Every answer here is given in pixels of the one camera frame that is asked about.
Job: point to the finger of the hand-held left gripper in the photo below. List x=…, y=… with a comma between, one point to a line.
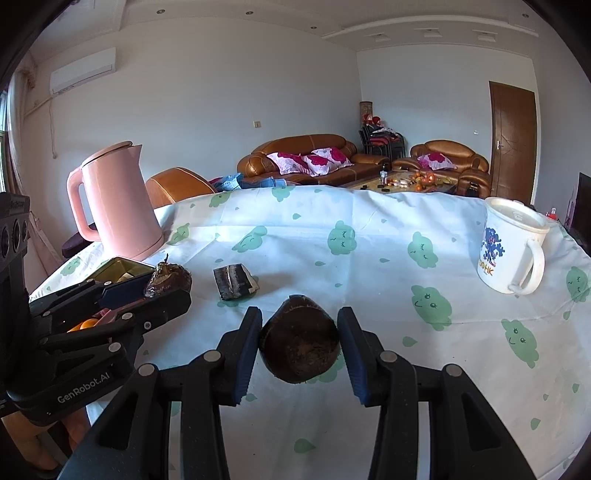
x=161, y=307
x=124, y=294

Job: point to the stack of dark chairs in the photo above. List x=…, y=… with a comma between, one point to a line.
x=381, y=141

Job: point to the red flower print pillow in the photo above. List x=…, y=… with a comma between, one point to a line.
x=318, y=165
x=334, y=156
x=286, y=162
x=434, y=161

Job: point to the brown leather armchair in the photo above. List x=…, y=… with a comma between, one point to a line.
x=466, y=159

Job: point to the green cloud print tablecloth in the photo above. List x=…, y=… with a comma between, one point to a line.
x=369, y=286

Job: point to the blue clothes pile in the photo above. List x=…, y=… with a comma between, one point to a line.
x=231, y=181

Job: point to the white mug blue print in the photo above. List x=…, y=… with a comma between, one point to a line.
x=503, y=249

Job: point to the brown leather chair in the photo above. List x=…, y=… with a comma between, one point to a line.
x=175, y=187

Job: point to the brown leather sofa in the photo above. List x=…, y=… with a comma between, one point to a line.
x=295, y=145

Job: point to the tall cylindrical floor lamp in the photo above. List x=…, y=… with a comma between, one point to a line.
x=365, y=110

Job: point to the person's left hand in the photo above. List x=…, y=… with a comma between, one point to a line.
x=21, y=438

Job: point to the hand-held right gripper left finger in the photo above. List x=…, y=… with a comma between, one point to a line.
x=247, y=365

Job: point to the white air conditioner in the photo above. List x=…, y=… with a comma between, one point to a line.
x=83, y=71

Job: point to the beige curtain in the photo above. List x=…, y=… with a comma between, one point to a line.
x=18, y=138

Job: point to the black television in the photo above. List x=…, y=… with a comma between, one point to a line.
x=582, y=203

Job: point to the purple cushioned stool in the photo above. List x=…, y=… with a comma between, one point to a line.
x=76, y=244

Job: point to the pink electric kettle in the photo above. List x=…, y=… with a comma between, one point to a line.
x=120, y=203

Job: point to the brown wooden door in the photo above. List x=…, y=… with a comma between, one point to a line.
x=512, y=147

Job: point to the cluttered coffee table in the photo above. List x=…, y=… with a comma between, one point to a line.
x=401, y=182

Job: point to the pink metal tin box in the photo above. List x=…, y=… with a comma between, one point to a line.
x=117, y=267

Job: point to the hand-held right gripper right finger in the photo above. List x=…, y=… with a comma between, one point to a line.
x=355, y=365

